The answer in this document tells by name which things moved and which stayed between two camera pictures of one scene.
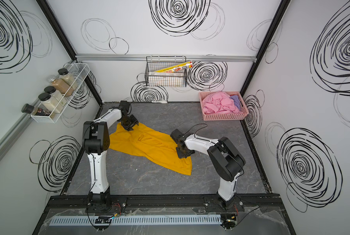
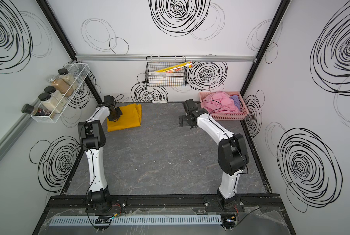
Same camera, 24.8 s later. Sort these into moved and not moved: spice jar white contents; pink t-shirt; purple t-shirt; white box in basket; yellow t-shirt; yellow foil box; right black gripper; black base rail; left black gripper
Moved: left black gripper; yellow t-shirt; right black gripper
Not moved: pink t-shirt; black base rail; spice jar white contents; purple t-shirt; white box in basket; yellow foil box
